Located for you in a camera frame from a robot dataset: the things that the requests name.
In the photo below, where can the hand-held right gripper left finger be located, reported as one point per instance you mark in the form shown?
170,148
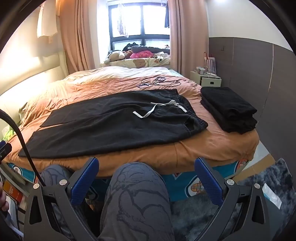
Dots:
85,183

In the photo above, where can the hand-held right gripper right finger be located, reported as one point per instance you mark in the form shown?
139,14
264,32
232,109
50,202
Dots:
208,183

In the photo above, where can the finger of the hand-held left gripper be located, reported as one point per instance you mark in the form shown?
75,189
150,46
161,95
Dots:
5,151

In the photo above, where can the person's left hand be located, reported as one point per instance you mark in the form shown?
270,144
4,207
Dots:
3,199

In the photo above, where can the teal printed bed sheet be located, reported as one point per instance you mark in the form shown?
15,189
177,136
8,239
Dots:
185,185

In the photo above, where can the grey fluffy rug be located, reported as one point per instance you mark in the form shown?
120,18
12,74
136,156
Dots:
196,215

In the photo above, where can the orange box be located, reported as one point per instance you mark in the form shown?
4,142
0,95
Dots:
12,192

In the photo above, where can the orange blanket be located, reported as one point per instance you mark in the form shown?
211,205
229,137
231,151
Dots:
161,148

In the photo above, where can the white plastic packet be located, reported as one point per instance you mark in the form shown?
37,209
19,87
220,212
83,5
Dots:
272,197

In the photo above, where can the cream padded headboard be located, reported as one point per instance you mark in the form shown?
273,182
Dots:
34,76

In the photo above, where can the white bedside cabinet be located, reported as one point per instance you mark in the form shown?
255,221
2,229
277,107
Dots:
208,81

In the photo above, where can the white power strip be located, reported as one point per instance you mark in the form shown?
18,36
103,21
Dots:
209,73

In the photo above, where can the white and brown plush dog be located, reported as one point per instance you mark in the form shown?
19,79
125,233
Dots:
114,56

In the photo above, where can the white hanging garment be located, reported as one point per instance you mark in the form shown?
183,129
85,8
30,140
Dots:
47,20

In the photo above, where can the tan curtain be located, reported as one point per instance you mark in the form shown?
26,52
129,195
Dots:
78,34
187,34

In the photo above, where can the pink cloth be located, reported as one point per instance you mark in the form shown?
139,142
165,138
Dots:
141,55

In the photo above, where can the black framed window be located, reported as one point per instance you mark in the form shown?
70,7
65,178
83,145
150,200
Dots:
129,20

